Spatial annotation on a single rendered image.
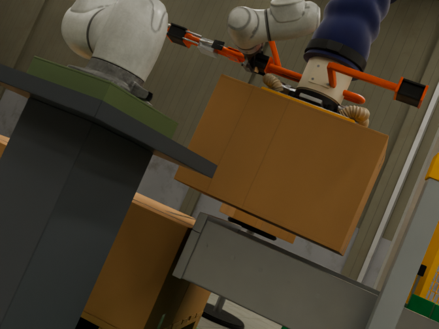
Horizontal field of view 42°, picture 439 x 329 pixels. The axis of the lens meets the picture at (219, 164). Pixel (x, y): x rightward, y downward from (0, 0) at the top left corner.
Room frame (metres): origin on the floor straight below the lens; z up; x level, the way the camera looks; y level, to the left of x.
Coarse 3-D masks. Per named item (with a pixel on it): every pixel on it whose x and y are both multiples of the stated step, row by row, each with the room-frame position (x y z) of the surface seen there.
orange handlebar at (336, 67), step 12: (192, 36) 2.14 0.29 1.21; (228, 48) 2.10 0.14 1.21; (240, 60) 2.13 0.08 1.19; (276, 72) 2.08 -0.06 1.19; (288, 72) 2.03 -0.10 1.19; (348, 72) 1.73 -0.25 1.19; (360, 72) 1.72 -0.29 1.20; (384, 84) 1.70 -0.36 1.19; (396, 84) 1.69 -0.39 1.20; (348, 96) 1.97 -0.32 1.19; (360, 96) 1.95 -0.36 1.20
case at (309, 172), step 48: (240, 96) 1.90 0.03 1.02; (192, 144) 1.93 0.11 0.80; (240, 144) 1.88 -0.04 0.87; (288, 144) 1.84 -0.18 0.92; (336, 144) 1.80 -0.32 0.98; (384, 144) 1.76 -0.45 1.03; (240, 192) 1.86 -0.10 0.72; (288, 192) 1.82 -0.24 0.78; (336, 192) 1.78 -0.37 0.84; (336, 240) 1.76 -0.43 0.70
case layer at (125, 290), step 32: (128, 224) 1.94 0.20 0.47; (160, 224) 1.92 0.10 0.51; (192, 224) 2.21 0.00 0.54; (128, 256) 1.93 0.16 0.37; (160, 256) 1.91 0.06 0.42; (96, 288) 1.94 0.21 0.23; (128, 288) 1.92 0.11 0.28; (160, 288) 1.90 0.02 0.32; (192, 288) 2.38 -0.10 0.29; (128, 320) 1.91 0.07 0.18; (160, 320) 2.07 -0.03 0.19
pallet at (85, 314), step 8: (200, 312) 2.79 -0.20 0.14; (88, 320) 1.94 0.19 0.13; (96, 320) 1.93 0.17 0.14; (184, 320) 2.49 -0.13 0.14; (192, 320) 2.67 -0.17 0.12; (104, 328) 1.92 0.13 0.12; (112, 328) 1.92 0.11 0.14; (168, 328) 2.24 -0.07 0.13; (176, 328) 2.40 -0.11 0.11; (184, 328) 2.78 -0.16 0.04; (192, 328) 2.77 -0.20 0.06
